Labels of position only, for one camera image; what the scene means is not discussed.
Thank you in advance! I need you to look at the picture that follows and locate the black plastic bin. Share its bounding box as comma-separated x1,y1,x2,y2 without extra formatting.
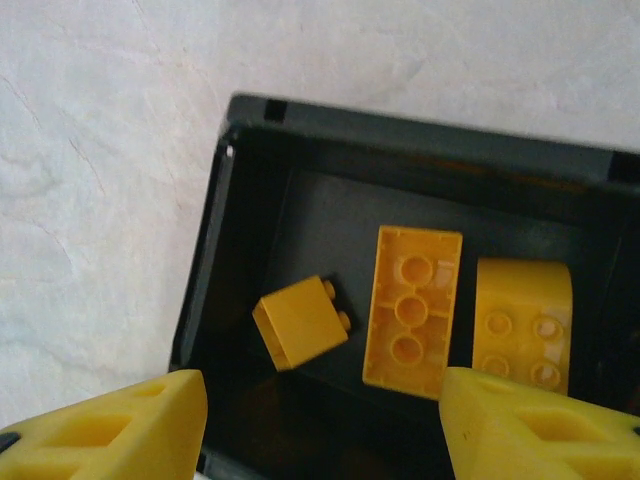
167,92,640,480

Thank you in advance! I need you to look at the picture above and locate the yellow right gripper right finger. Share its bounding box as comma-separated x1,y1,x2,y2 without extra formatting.
438,366,640,480

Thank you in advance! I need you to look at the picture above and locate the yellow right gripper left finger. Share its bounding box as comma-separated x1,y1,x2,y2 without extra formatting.
0,368,209,480

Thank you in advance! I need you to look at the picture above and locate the yellow curved lego brick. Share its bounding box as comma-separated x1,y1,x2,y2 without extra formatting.
472,257,575,399

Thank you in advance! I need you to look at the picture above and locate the yellow square lego brick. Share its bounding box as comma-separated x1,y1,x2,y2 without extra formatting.
252,274,355,372

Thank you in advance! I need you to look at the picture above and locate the yellow rectangular lego brick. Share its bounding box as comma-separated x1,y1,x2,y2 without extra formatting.
360,224,464,401

